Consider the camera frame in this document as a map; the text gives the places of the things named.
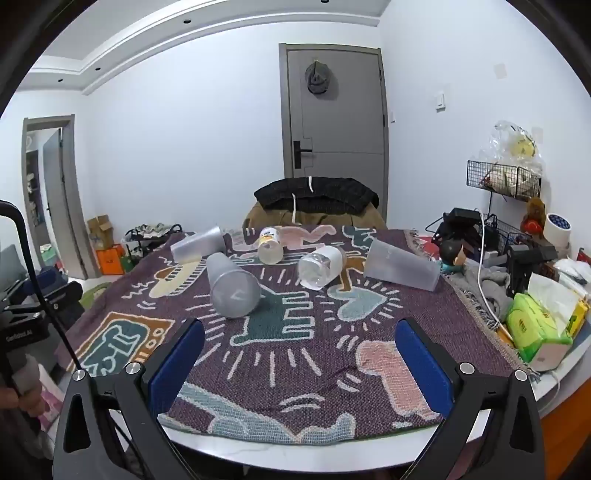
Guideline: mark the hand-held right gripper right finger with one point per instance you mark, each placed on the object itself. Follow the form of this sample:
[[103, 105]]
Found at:
[[422, 369]]

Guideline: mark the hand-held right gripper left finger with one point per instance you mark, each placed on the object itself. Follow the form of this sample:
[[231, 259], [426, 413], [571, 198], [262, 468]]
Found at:
[[178, 364]]

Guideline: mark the large frosted plastic cup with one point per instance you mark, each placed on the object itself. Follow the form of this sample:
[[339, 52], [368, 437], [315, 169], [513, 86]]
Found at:
[[400, 267]]

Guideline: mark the clear cup with brown sleeve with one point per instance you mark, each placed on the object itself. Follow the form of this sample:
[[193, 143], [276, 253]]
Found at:
[[321, 268]]

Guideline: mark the small cup with yellow print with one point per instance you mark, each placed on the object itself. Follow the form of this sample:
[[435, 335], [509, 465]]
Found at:
[[270, 245]]

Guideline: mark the person's left hand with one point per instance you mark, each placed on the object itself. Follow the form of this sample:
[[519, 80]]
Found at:
[[28, 402]]

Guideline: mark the grey cloth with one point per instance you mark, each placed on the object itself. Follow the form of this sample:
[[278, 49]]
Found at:
[[489, 288]]

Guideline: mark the green tissue pack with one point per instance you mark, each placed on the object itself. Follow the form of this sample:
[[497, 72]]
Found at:
[[531, 327]]

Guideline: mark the orange box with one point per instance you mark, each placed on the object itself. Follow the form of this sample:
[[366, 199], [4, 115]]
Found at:
[[111, 261]]

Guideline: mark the black-haired toy figure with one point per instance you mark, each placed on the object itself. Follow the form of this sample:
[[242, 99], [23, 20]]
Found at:
[[451, 256]]

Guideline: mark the printed purple blanket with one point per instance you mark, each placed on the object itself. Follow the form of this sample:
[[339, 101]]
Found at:
[[295, 369]]

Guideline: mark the cardboard box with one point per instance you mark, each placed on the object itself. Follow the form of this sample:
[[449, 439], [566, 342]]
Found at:
[[100, 230]]

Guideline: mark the low black rack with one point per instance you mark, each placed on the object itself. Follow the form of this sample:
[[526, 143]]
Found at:
[[152, 235]]

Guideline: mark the black clamp device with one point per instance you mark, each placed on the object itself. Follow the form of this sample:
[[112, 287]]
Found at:
[[526, 263]]

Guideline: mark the yellow packet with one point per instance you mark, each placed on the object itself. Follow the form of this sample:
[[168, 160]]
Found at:
[[581, 318]]

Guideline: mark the brown chair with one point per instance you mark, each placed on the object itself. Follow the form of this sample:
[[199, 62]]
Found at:
[[272, 219]]

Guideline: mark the brown plush toy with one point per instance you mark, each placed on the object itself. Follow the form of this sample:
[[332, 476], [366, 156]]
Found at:
[[533, 217]]

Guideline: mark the white tape roll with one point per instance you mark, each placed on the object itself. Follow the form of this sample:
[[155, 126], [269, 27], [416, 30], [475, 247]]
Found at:
[[556, 228]]

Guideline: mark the clear plastic bag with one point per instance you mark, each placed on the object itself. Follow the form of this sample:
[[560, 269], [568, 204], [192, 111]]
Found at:
[[512, 145]]

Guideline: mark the grey door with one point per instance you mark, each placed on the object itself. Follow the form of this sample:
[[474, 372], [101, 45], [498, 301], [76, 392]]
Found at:
[[337, 124]]

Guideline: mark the grey cap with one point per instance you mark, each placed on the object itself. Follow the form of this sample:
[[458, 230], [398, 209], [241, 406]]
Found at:
[[317, 78]]

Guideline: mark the grey doorway frame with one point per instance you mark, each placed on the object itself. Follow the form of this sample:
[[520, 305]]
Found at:
[[69, 194]]

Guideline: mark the white light switch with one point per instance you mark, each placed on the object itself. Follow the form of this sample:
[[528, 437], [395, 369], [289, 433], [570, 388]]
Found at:
[[440, 101]]

